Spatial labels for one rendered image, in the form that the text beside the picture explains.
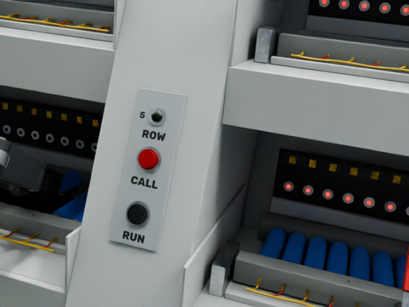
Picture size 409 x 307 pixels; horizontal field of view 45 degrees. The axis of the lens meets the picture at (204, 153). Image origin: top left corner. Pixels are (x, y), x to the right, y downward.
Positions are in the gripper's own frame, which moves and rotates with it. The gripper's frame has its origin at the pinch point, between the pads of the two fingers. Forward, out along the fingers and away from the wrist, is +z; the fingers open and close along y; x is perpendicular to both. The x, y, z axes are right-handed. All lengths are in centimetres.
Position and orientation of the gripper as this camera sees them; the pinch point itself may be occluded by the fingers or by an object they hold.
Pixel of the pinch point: (27, 178)
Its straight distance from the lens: 51.0
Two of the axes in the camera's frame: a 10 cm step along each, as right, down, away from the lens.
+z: 2.2, 2.5, 9.4
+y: -9.5, -1.8, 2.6
